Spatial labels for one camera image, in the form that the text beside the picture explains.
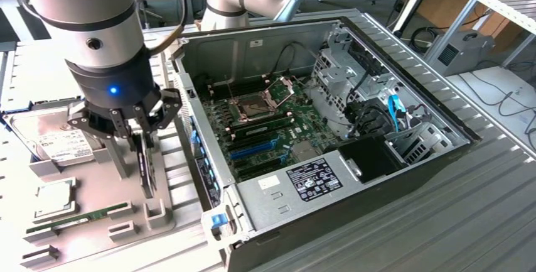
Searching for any aluminium frame shelf table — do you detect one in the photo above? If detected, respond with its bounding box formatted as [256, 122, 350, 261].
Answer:
[424, 0, 536, 172]

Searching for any tall metal disk bay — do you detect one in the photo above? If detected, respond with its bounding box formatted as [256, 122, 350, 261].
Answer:
[312, 22, 397, 141]

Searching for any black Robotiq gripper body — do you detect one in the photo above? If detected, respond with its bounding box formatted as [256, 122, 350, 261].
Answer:
[64, 47, 162, 112]

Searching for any grey control box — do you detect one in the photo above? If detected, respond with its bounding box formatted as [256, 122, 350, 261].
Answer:
[424, 30, 496, 77]

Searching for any long black expansion slot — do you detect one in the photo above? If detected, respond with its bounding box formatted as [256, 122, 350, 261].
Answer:
[226, 132, 280, 151]
[234, 156, 282, 172]
[238, 163, 289, 180]

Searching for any green RAM stick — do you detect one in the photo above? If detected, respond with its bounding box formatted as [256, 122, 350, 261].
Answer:
[25, 202, 129, 234]
[230, 117, 294, 138]

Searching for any black shelf cable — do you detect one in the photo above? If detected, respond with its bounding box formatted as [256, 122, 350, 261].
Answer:
[458, 72, 536, 119]

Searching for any thin socket locking lever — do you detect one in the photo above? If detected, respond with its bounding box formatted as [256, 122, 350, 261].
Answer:
[224, 75, 236, 105]

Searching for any black office chair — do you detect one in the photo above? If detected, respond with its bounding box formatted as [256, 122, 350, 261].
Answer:
[133, 0, 166, 31]

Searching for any open black PC case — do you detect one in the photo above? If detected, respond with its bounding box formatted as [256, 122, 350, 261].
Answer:
[157, 16, 482, 272]

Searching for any green Dell motherboard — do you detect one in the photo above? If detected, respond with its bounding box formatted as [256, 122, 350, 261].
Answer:
[198, 77, 334, 182]

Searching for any metal socket cover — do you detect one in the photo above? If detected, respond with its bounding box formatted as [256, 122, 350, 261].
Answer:
[260, 75, 300, 110]

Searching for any silver hard disk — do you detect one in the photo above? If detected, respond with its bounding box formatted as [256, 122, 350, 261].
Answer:
[10, 108, 105, 168]

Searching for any blue expansion slot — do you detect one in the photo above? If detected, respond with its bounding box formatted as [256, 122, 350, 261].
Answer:
[228, 141, 276, 160]

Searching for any black coiled floor cable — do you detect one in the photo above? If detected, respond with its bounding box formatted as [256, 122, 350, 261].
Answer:
[409, 26, 440, 52]

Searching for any grey power supply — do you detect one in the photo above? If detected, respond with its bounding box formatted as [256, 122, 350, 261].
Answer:
[224, 149, 364, 234]

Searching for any low metal disk bay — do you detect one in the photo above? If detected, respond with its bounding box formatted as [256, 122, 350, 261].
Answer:
[382, 120, 460, 168]

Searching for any grey parts rack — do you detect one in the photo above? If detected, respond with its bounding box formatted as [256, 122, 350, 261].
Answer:
[18, 121, 177, 269]

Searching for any Nvidia graphics card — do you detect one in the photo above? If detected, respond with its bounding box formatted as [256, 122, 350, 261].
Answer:
[126, 119, 158, 200]

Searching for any CPU socket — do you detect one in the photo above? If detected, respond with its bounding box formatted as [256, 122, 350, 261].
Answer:
[226, 94, 280, 126]

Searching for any silver CPU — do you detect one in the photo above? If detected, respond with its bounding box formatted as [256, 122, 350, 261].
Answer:
[32, 180, 73, 220]

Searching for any blue disk wire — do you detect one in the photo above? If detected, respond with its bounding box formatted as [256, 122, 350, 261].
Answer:
[388, 94, 406, 134]

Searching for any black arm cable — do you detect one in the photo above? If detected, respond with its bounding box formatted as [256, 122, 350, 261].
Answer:
[133, 0, 188, 57]

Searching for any thin black wire loop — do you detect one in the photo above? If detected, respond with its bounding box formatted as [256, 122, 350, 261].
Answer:
[269, 41, 322, 81]

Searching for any silver chipset heatsink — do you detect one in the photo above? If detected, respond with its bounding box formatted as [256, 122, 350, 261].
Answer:
[292, 142, 322, 162]

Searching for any black wire bundle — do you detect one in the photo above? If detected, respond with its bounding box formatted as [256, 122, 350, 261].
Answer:
[345, 99, 393, 138]

